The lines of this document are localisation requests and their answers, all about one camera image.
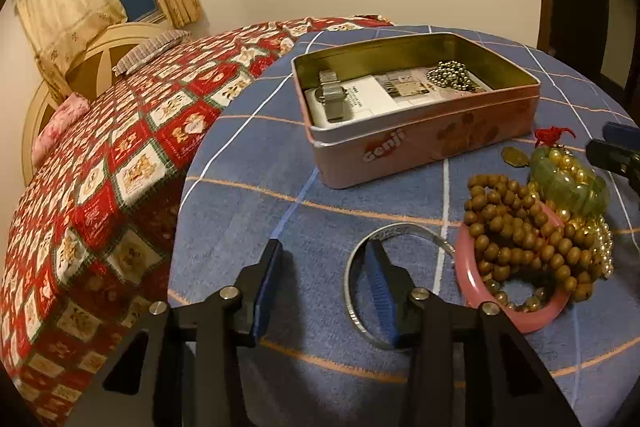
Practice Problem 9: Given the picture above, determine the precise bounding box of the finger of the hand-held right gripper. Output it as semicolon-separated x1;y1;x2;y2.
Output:
602;122;640;146
585;139;640;194

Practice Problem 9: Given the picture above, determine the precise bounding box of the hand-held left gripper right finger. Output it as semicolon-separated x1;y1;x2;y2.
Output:
363;239;583;427

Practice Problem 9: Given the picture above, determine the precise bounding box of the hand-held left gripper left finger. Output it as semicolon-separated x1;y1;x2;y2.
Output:
65;239;284;427

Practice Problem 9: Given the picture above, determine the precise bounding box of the gold pearl bead strand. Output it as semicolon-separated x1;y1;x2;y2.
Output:
547;147;601;233

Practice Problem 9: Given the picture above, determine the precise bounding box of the green jade bracelet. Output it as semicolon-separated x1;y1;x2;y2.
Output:
529;147;611;216

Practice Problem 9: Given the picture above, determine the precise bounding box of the silver bangle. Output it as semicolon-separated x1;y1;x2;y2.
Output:
344;222;457;351

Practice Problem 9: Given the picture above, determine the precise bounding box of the red knot gold pendant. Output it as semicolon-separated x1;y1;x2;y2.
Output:
501;125;576;169

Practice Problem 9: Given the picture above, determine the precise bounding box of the white pearl necklace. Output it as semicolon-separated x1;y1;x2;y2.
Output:
575;214;617;282

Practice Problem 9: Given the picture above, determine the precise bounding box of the wooden bead necklace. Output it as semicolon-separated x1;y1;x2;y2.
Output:
463;173;609;303

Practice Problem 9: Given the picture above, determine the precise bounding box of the pink tin box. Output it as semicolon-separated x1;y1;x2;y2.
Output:
291;32;542;190

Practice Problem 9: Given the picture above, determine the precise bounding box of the dark bead bracelet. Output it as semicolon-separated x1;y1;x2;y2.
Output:
482;277;551;314

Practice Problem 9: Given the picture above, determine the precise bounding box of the pink bangle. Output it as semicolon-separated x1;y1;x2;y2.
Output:
454;202;576;334

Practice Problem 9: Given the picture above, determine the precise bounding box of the blue plaid tablecloth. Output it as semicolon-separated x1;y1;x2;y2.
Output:
167;25;640;427

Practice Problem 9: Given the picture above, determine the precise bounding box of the bed with red quilt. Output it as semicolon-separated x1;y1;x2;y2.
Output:
0;14;396;427

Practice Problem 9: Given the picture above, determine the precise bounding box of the metal band watch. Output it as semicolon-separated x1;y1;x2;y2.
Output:
315;69;349;124

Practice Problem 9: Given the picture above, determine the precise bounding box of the striped pillow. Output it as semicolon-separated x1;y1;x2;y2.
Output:
112;29;193;76

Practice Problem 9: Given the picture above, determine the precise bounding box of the pink pillow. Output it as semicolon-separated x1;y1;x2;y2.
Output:
31;92;91;168

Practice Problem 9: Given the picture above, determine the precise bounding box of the cream arched headboard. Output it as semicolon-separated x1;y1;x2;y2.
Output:
21;22;168;186

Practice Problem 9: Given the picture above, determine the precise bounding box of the wide beige curtain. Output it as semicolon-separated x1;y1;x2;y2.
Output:
11;0;129;106

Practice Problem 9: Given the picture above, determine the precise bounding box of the small gold ball chain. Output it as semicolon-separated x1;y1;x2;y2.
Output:
425;60;489;94

